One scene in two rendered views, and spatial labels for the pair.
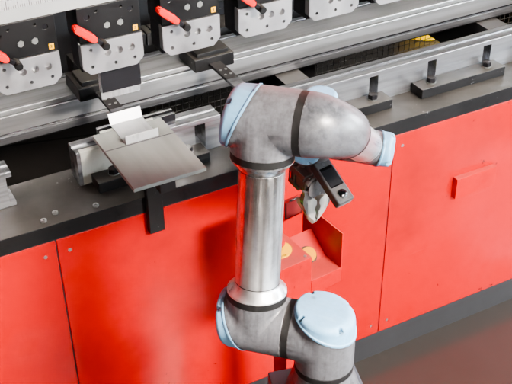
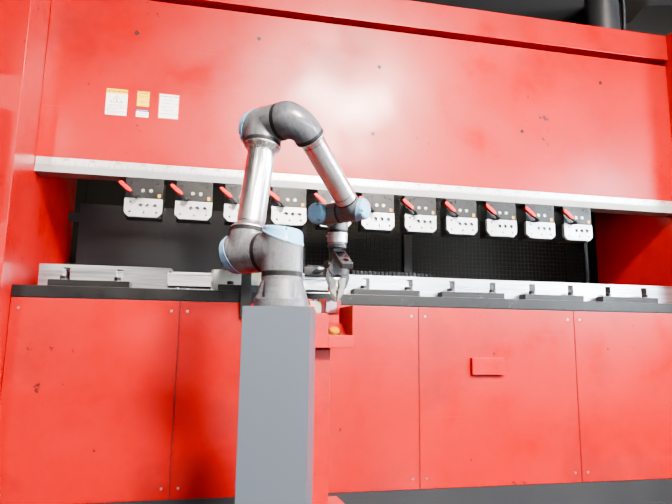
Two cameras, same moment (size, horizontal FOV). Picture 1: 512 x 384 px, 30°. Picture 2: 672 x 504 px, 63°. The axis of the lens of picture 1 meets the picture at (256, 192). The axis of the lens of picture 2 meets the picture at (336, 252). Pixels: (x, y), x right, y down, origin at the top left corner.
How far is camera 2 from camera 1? 167 cm
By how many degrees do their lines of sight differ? 46
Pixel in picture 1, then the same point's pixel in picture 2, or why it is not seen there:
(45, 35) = (206, 192)
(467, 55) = (477, 285)
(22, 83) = (188, 214)
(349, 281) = (390, 422)
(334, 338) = (279, 231)
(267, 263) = (252, 199)
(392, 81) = (423, 287)
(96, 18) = (235, 191)
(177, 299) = not seen: hidden behind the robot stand
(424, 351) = not seen: outside the picture
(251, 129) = (251, 117)
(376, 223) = (410, 376)
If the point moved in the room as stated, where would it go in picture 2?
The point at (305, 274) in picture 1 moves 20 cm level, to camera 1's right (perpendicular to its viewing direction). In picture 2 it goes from (323, 326) to (379, 326)
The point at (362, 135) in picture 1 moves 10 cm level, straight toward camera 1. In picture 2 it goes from (311, 121) to (296, 108)
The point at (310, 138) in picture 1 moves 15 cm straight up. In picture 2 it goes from (277, 110) to (279, 63)
